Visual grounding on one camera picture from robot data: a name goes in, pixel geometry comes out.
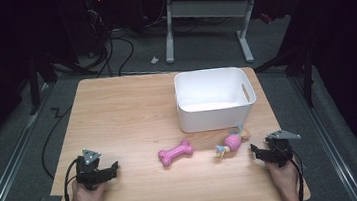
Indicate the small red object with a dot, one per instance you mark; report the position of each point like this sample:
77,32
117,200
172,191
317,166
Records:
265,18

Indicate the pink bone toy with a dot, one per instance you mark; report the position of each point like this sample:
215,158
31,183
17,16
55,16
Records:
175,152

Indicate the metal floor rail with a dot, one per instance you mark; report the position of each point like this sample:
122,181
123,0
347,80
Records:
328,145
9,165

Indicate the white plastic basket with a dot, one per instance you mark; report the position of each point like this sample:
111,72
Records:
216,110

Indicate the black metal stand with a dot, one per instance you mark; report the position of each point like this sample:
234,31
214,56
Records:
34,85
308,77

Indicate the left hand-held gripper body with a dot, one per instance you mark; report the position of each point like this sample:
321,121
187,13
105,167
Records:
87,170

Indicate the grey tape strip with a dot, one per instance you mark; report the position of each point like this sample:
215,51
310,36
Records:
51,199

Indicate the person's left hand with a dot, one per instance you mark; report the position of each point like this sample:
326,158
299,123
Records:
88,200

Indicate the person's right hand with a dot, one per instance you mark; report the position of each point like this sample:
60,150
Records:
283,178

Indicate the white crumpled paper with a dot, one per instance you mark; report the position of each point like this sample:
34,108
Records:
154,60

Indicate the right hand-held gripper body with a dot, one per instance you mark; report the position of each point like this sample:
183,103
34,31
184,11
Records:
280,150

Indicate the grey metal-legged desk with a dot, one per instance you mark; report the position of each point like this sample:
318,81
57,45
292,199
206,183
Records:
207,8

